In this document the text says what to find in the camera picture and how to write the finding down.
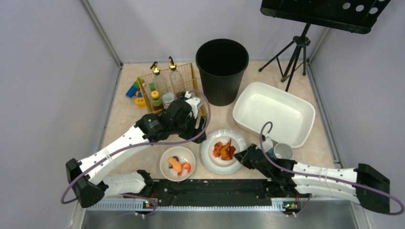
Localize white bowl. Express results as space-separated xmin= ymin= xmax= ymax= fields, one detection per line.
xmin=160 ymin=146 xmax=196 ymax=182

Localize red sauce bottle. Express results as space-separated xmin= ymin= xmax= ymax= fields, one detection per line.
xmin=150 ymin=90 xmax=164 ymax=112

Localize white paper plate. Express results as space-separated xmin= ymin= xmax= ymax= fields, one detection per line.
xmin=200 ymin=129 xmax=247 ymax=175

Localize glass oil bottle dark liquid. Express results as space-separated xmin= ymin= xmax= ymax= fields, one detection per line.
xmin=168 ymin=56 xmax=186 ymax=98

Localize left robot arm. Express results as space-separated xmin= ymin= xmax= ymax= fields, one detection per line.
xmin=61 ymin=90 xmax=211 ymax=208

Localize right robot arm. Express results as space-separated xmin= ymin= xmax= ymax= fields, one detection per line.
xmin=233 ymin=144 xmax=390 ymax=214

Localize blue mug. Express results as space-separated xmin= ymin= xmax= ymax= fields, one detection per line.
xmin=267 ymin=143 xmax=294 ymax=159

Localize fried food pieces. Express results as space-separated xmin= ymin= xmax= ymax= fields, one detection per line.
xmin=213 ymin=139 xmax=236 ymax=161

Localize red shrimp toy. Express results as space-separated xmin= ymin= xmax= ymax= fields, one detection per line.
xmin=178 ymin=162 xmax=192 ymax=177

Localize orange food piece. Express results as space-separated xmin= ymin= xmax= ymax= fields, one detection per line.
xmin=168 ymin=156 xmax=182 ymax=173

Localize dark octopus toy piece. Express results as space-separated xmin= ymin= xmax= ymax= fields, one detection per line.
xmin=168 ymin=156 xmax=181 ymax=169

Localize green toy block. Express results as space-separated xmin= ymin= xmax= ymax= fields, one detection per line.
xmin=149 ymin=83 xmax=156 ymax=92

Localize white rectangular tub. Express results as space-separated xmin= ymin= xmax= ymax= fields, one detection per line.
xmin=233 ymin=82 xmax=316 ymax=148

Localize blue toy block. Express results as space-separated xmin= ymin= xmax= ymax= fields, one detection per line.
xmin=126 ymin=84 xmax=138 ymax=98

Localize green lego brick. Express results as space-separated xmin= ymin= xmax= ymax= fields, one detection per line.
xmin=133 ymin=78 xmax=144 ymax=88

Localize black trash bin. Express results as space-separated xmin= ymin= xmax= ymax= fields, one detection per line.
xmin=195 ymin=39 xmax=249 ymax=106

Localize black music stand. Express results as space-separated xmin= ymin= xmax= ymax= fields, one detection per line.
xmin=260 ymin=0 xmax=389 ymax=91

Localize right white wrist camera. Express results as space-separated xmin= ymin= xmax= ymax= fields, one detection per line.
xmin=256 ymin=135 xmax=273 ymax=153

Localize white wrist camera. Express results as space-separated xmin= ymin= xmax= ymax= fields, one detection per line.
xmin=256 ymin=135 xmax=273 ymax=153
xmin=184 ymin=91 xmax=203 ymax=119

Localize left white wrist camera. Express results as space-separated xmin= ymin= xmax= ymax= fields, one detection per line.
xmin=184 ymin=91 xmax=203 ymax=119

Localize gold wire basket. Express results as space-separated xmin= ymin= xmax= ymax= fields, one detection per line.
xmin=139 ymin=63 xmax=200 ymax=113

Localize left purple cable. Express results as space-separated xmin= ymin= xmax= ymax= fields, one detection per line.
xmin=61 ymin=90 xmax=212 ymax=219

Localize metal corner post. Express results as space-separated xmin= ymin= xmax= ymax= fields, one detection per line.
xmin=79 ymin=0 xmax=123 ymax=69

